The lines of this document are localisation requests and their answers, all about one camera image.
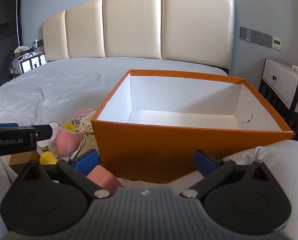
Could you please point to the bed with pale sheet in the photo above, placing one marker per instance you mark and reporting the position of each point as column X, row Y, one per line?
column 51, row 90

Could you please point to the cream cloth pouch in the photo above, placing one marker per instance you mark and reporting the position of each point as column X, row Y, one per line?
column 85, row 127

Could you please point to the orange cardboard box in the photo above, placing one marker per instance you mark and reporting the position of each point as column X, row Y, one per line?
column 149, row 152

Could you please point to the olive brown box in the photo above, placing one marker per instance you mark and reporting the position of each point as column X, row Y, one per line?
column 21, row 160

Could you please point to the white wall thermostat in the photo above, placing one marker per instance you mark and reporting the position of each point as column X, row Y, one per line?
column 276, row 43

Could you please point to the white duvet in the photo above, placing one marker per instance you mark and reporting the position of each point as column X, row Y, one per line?
column 276, row 152

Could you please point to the grey wall outlet panel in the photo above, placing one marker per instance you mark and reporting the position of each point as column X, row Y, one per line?
column 256, row 36

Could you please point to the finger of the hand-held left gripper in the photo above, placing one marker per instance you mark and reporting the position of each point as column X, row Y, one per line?
column 5, row 125
column 44, row 132

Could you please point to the small white adapter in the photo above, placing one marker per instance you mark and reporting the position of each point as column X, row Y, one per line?
column 295, row 67

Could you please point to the pink egg-shaped ball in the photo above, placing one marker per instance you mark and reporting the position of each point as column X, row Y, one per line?
column 67, row 142

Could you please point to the cluttered white nightstand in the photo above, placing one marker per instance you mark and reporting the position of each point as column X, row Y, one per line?
column 26, row 63

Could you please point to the yellow plastic cylinder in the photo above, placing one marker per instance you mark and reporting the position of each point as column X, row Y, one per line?
column 47, row 158

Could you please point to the clear plastic cup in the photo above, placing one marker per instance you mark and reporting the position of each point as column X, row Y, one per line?
column 55, row 145

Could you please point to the white drawer black nightstand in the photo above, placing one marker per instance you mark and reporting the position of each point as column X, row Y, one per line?
column 281, row 85

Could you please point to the cream padded headboard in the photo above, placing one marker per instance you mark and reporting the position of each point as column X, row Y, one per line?
column 139, row 25

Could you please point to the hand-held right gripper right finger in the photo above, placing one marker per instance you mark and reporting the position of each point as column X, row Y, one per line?
column 204, row 163

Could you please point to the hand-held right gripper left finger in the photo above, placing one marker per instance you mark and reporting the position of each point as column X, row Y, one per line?
column 87, row 160

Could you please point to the pink rectangular block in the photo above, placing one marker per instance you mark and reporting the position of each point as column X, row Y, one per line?
column 105, row 180

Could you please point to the pink flat case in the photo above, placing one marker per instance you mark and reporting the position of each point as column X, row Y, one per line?
column 84, row 113

